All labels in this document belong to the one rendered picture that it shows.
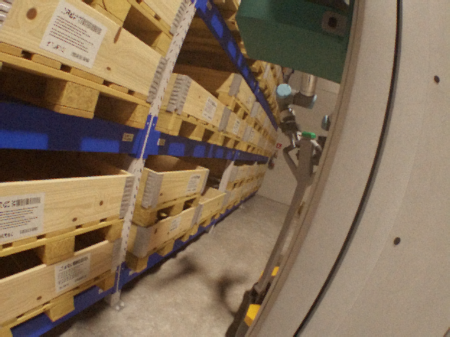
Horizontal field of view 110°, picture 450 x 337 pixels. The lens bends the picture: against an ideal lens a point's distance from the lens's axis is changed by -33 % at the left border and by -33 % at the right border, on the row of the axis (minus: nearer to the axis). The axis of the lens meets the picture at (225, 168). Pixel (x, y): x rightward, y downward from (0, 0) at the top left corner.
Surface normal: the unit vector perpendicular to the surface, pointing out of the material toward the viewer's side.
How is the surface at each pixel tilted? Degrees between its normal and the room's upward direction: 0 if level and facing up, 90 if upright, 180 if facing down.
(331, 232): 90
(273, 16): 90
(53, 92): 90
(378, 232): 90
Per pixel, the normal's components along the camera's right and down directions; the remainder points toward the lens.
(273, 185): -0.29, 0.02
